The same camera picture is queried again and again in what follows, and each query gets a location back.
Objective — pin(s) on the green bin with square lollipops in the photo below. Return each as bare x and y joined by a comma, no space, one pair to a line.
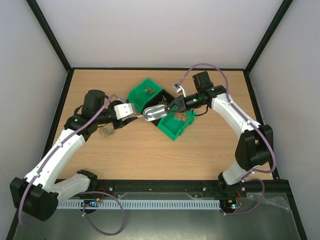
143,93

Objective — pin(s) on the white slotted cable duct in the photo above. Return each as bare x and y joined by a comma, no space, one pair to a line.
149,204

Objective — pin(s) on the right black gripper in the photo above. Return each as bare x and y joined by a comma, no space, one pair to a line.
180,104

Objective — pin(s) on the green bin with gummy candies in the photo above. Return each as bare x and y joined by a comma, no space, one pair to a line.
174,124

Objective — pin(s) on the black bin with swirl lollipops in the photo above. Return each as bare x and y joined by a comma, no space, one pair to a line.
163,97

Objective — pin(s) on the gold jar lid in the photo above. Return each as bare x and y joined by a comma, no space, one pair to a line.
107,130

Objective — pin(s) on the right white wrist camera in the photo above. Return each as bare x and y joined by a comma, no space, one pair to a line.
179,89

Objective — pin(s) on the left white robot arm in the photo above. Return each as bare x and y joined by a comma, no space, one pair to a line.
38,194

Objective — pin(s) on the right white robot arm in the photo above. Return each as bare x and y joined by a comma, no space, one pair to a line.
255,141

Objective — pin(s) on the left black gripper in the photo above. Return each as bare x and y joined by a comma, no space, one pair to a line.
123,123

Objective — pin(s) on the silver metal scoop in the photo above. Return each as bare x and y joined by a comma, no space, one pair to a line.
152,113

